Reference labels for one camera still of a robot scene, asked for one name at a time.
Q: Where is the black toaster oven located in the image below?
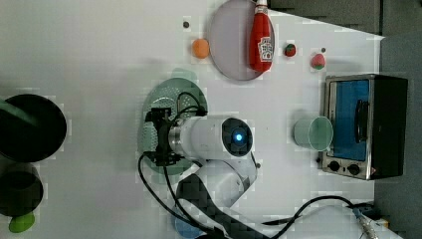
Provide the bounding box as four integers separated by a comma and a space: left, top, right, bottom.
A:
321, 74, 408, 180

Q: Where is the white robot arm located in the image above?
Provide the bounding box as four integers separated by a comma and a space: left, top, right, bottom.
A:
140, 106, 273, 239

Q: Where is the green toy lime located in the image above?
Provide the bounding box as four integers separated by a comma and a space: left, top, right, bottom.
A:
9, 212, 35, 233

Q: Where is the red ketchup bottle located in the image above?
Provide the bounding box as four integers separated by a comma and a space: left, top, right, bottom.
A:
249, 0, 274, 73

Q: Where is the mint green plastic strainer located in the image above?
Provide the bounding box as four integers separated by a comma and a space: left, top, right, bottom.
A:
137, 68, 208, 175

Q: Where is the pink toy peach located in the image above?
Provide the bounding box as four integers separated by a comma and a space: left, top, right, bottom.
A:
311, 54, 325, 70

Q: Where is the mint green cup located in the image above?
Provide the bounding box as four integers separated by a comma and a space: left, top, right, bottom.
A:
294, 117, 333, 151

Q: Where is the blue bowl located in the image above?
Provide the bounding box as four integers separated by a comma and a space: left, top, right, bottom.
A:
172, 206, 204, 239

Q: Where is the large black round base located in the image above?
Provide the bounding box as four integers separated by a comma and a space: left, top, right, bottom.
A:
0, 94, 67, 162

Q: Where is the orange toy fruit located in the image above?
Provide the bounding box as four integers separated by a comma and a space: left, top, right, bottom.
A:
191, 39, 210, 59

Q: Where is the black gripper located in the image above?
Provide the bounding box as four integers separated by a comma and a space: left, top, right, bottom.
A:
145, 108, 180, 166

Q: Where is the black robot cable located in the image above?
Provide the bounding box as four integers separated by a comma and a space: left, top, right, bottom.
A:
137, 91, 379, 239

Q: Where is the small black round base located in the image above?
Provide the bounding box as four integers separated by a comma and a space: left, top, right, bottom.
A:
0, 163, 44, 217

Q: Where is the red toy strawberry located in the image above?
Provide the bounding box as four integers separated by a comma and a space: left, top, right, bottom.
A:
284, 44, 297, 57

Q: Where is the grey round plate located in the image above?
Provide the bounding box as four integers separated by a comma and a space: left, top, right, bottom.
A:
208, 0, 275, 81

